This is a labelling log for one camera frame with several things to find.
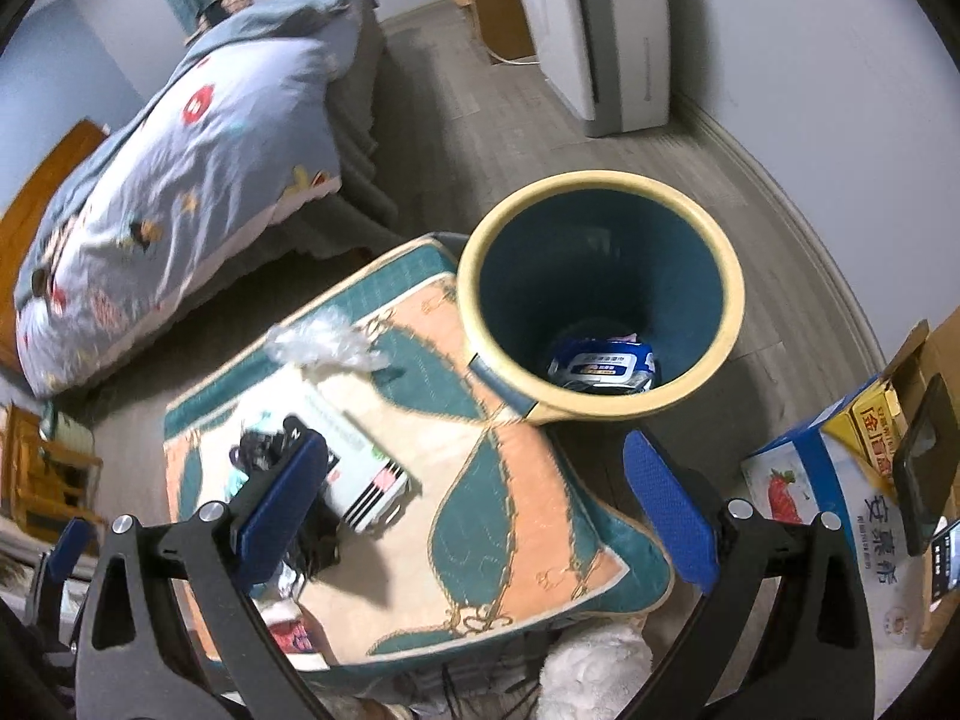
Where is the black plastic bag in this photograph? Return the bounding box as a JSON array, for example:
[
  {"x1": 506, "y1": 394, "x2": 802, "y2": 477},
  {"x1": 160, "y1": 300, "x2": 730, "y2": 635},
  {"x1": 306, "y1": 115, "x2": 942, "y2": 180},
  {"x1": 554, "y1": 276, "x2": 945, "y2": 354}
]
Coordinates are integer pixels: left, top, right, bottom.
[{"x1": 227, "y1": 414, "x2": 344, "y2": 587}]

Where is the white green small carton box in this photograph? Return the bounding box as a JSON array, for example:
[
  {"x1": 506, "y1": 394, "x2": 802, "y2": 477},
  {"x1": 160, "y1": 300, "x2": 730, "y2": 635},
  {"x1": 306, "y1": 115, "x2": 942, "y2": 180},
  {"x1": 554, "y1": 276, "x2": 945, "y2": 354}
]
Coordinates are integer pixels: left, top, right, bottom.
[{"x1": 239, "y1": 380, "x2": 410, "y2": 535}]

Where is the blue white wrapper in bin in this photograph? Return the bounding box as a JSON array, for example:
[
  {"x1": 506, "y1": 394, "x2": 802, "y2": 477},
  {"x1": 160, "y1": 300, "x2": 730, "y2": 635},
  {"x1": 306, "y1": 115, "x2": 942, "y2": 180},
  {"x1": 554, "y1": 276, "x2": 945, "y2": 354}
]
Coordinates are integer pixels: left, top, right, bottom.
[{"x1": 547, "y1": 333, "x2": 659, "y2": 395}]

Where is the white air purifier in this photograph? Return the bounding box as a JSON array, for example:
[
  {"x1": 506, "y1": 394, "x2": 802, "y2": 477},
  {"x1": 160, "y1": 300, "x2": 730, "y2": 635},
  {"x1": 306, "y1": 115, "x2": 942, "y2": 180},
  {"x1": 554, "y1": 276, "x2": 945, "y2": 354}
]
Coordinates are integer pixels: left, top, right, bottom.
[{"x1": 521, "y1": 0, "x2": 670, "y2": 138}]

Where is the white fluffy cloth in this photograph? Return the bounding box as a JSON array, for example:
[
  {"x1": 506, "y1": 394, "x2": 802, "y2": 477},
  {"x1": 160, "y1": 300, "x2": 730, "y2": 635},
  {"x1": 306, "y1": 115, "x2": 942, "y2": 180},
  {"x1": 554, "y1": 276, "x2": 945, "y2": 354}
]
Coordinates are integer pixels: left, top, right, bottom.
[{"x1": 534, "y1": 621, "x2": 652, "y2": 720}]

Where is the wooden headboard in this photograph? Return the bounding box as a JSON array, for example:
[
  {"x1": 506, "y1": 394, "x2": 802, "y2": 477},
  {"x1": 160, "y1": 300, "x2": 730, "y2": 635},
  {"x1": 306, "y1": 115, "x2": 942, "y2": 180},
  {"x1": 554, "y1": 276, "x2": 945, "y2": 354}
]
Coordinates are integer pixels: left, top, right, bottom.
[{"x1": 0, "y1": 119, "x2": 106, "y2": 374}]

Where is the yellow and teal trash bin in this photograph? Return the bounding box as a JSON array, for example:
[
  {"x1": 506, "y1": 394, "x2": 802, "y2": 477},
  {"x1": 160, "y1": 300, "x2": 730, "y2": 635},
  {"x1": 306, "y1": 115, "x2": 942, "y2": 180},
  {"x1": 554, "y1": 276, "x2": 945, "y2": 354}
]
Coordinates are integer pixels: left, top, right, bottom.
[{"x1": 457, "y1": 169, "x2": 745, "y2": 424}]

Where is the blue white milk carton box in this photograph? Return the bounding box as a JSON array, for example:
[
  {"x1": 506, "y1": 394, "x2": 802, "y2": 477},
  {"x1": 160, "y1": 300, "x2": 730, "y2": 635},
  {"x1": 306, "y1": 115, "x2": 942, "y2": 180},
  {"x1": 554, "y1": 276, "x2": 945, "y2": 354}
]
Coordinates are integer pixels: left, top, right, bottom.
[{"x1": 740, "y1": 377, "x2": 949, "y2": 652}]

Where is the dark grey bed skirt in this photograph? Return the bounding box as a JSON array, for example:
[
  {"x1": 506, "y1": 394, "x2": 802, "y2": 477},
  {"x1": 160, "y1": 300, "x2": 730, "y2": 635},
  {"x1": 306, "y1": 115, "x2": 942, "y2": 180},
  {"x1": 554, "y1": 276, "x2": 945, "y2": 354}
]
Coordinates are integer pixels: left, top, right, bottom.
[{"x1": 236, "y1": 0, "x2": 400, "y2": 270}]

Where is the clear plastic wrap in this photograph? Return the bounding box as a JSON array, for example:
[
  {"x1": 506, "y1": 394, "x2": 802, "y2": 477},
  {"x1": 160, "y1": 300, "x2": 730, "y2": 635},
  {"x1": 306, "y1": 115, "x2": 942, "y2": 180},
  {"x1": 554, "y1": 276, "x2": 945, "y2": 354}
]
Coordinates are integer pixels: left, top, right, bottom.
[{"x1": 263, "y1": 307, "x2": 391, "y2": 372}]

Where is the small wooden chair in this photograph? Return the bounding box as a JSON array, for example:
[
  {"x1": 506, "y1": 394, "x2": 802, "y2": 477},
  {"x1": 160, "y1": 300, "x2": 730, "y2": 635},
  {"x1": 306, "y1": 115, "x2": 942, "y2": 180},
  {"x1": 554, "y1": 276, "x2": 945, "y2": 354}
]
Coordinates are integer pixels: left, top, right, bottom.
[{"x1": 2, "y1": 405, "x2": 106, "y2": 543}]

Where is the teal and orange patterned mat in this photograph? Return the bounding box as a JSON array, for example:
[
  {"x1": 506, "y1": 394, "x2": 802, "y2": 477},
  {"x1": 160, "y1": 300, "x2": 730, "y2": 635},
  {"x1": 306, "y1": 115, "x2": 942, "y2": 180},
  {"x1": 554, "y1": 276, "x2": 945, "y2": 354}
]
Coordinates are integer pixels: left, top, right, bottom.
[{"x1": 163, "y1": 238, "x2": 674, "y2": 692}]

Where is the white power cable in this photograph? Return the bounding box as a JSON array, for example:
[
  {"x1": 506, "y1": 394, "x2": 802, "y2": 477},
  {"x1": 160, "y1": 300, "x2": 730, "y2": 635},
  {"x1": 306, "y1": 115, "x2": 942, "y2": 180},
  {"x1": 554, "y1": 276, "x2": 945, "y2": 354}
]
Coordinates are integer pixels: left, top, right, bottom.
[{"x1": 463, "y1": 0, "x2": 542, "y2": 68}]

